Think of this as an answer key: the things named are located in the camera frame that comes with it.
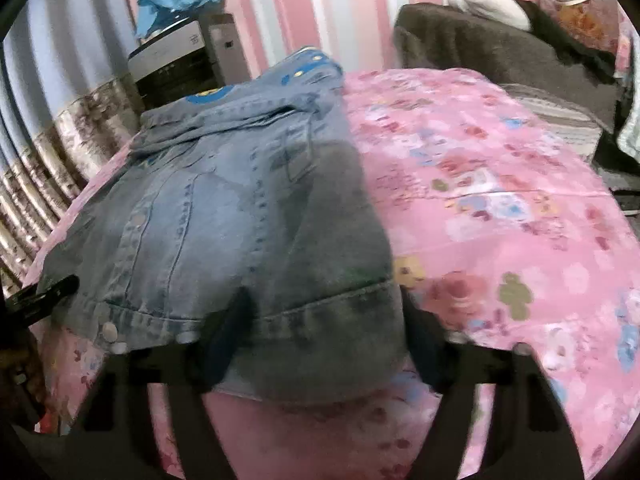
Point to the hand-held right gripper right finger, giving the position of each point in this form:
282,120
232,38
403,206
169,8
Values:
425,355

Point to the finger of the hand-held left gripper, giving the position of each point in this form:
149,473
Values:
47,295

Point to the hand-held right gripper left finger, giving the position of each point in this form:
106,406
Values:
225,347

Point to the blue denim jacket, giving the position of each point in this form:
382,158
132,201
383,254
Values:
225,210

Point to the brown floral curtain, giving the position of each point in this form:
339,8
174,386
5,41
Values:
75,135

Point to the pink floral bed sheet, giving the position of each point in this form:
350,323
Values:
500,185

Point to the grey cabinet appliance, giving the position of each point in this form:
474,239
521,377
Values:
170,55

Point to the grey striped mat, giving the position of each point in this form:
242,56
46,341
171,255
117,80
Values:
560,115

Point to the white hanging cloth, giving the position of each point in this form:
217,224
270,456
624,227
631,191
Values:
631,132

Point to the brown sofa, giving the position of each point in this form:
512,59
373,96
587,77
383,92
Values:
475,45

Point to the black cloth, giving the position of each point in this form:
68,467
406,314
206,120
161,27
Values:
562,42

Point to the white cloth bundle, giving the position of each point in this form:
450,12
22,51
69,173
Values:
495,5

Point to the pink gift bag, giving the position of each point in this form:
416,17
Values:
585,22

